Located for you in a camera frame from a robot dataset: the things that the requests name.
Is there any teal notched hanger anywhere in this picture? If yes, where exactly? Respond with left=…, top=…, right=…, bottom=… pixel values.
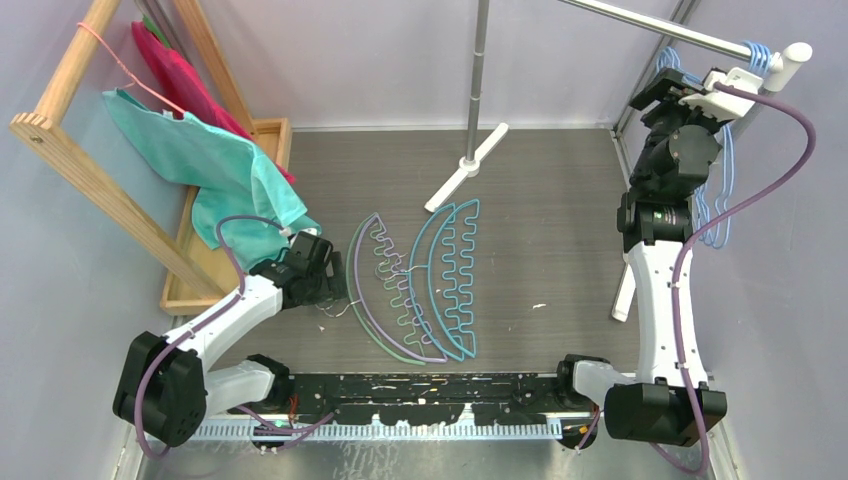
left=427, top=199, right=481, bottom=361
left=406, top=216, right=463, bottom=362

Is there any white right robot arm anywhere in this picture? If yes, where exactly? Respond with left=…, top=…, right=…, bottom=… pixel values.
left=554, top=68, right=727, bottom=447

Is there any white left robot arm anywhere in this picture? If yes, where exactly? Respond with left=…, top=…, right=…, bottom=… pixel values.
left=112, top=231, right=348, bottom=447

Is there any green notched hanger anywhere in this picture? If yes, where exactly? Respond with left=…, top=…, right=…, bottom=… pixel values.
left=320, top=213, right=426, bottom=366

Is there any purple notched hanger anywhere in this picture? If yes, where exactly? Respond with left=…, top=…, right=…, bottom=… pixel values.
left=318, top=210, right=449, bottom=366

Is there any teal cloth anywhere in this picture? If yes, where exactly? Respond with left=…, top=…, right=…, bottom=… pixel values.
left=103, top=90, right=321, bottom=269

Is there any metal garment rack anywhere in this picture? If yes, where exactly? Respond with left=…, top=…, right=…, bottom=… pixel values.
left=423, top=0, right=814, bottom=323

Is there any red cloth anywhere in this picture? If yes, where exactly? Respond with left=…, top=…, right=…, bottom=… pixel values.
left=130, top=19, right=297, bottom=187

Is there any pink hanger on rack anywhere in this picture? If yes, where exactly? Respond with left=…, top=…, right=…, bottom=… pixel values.
left=76, top=22, right=186, bottom=115

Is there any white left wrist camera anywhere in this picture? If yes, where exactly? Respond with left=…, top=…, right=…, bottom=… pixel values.
left=278, top=226, right=320, bottom=245

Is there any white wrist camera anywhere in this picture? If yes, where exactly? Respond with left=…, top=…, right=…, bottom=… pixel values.
left=278, top=226, right=320, bottom=245
left=679, top=67, right=764, bottom=122

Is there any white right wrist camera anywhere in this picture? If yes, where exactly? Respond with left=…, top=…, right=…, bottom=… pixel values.
left=679, top=67, right=764, bottom=122

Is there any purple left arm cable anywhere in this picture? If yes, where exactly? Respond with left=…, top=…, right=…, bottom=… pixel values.
left=132, top=214, right=296, bottom=461

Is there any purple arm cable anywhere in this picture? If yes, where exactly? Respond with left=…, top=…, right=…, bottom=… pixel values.
left=645, top=80, right=817, bottom=477
left=132, top=214, right=296, bottom=461

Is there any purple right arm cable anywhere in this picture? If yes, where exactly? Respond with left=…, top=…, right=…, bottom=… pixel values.
left=645, top=80, right=817, bottom=477

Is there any wooden clothes rack frame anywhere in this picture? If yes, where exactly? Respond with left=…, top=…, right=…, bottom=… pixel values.
left=9, top=0, right=292, bottom=315

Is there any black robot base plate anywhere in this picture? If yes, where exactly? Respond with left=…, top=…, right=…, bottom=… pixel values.
left=246, top=372, right=598, bottom=426

